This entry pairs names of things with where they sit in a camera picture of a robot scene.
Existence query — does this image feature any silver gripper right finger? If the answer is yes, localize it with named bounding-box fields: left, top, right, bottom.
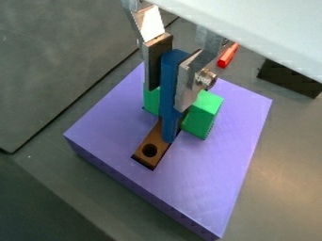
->
left=174, top=25, right=229, bottom=112

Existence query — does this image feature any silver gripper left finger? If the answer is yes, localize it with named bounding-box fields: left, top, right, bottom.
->
left=121, top=0, right=174, bottom=90

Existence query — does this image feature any blue stepped peg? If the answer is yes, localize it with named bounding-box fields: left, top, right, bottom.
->
left=159, top=49, right=189, bottom=143

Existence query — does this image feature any purple base board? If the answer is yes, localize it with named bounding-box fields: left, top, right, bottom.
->
left=65, top=66, right=272, bottom=241

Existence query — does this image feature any green U-shaped block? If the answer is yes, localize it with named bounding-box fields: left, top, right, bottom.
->
left=143, top=88, right=225, bottom=139

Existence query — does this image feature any black slotted holder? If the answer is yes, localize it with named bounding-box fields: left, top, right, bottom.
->
left=257, top=59, right=322, bottom=99

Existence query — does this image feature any brown L-shaped block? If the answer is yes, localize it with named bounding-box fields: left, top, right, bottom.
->
left=131, top=120, right=171, bottom=170

